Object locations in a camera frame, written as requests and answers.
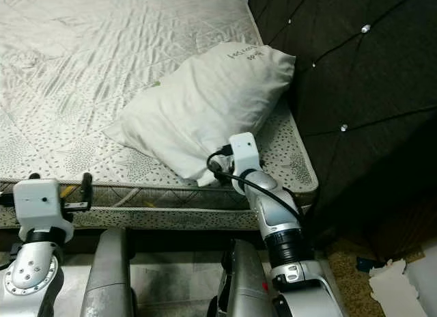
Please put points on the white pillow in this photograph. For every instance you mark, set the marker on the white pillow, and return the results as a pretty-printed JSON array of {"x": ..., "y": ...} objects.
[{"x": 205, "y": 105}]

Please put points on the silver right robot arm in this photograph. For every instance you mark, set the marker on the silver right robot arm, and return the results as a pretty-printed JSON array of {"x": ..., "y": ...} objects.
[{"x": 287, "y": 221}]

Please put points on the grey left robot leg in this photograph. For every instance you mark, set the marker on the grey left robot leg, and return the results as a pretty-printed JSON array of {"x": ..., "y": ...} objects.
[{"x": 109, "y": 276}]

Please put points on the grey robot leg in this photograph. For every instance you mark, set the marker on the grey robot leg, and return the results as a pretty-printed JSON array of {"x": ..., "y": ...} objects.
[
  {"x": 246, "y": 283},
  {"x": 109, "y": 276}
]

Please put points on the grey right robot leg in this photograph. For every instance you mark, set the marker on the grey right robot leg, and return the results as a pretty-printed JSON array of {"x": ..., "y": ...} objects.
[{"x": 246, "y": 283}]

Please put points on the white quilted mattress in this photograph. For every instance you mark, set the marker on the white quilted mattress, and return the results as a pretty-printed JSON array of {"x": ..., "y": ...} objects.
[{"x": 109, "y": 71}]

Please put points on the dark tufted headboard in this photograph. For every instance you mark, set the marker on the dark tufted headboard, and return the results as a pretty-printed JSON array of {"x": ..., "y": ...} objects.
[{"x": 362, "y": 78}]

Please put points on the small dark blue scrap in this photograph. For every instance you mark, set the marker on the small dark blue scrap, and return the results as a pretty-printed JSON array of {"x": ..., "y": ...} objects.
[{"x": 369, "y": 264}]

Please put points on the torn white paper sheet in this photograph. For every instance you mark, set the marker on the torn white paper sheet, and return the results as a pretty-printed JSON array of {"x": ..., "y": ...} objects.
[{"x": 396, "y": 293}]

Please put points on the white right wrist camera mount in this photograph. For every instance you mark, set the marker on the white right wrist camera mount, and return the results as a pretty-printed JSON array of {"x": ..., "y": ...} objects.
[{"x": 244, "y": 153}]

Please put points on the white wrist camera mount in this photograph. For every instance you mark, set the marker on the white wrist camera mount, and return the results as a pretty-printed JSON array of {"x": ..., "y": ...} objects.
[
  {"x": 41, "y": 204},
  {"x": 244, "y": 153}
]

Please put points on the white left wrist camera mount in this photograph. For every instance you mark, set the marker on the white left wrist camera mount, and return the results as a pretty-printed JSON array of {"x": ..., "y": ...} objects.
[{"x": 41, "y": 204}]

